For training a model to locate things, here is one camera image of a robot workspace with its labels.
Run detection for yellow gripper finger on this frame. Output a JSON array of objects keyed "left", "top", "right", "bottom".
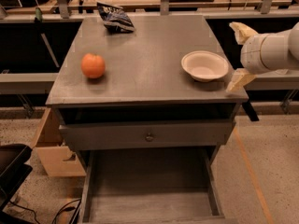
[
  {"left": 226, "top": 68, "right": 256, "bottom": 91},
  {"left": 229, "top": 21, "right": 258, "bottom": 45}
]

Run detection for black floor cable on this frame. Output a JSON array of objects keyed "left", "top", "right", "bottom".
[{"left": 8, "top": 198, "right": 82, "bottom": 224}]

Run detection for grey wooden drawer cabinet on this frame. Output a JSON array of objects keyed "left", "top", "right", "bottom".
[{"left": 45, "top": 14, "right": 249, "bottom": 224}]

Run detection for round metal drawer knob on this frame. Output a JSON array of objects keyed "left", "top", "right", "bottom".
[{"left": 145, "top": 133, "right": 154, "bottom": 142}]

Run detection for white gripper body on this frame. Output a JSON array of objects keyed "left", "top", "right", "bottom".
[{"left": 240, "top": 28, "right": 299, "bottom": 74}]

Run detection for light wooden box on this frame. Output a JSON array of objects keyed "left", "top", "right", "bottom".
[{"left": 31, "top": 108, "right": 86, "bottom": 177}]

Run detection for grey middle drawer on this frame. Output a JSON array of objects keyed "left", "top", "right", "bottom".
[{"left": 59, "top": 119, "right": 235, "bottom": 151}]

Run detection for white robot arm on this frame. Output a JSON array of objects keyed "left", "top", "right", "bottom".
[{"left": 226, "top": 21, "right": 299, "bottom": 91}]

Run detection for orange fruit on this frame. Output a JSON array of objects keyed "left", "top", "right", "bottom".
[{"left": 81, "top": 53, "right": 106, "bottom": 78}]

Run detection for blue chip bag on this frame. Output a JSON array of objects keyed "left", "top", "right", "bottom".
[{"left": 97, "top": 2, "right": 135, "bottom": 34}]

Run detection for white paper bowl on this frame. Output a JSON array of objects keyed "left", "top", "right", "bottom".
[{"left": 181, "top": 50, "right": 229, "bottom": 82}]

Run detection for black bin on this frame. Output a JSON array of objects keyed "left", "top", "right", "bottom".
[{"left": 0, "top": 144, "right": 32, "bottom": 210}]

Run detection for long grey metal rail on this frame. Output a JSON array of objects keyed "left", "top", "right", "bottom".
[{"left": 0, "top": 73, "right": 58, "bottom": 94}]

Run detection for grey open bottom drawer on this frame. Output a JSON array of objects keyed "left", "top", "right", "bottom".
[{"left": 78, "top": 147, "right": 238, "bottom": 224}]

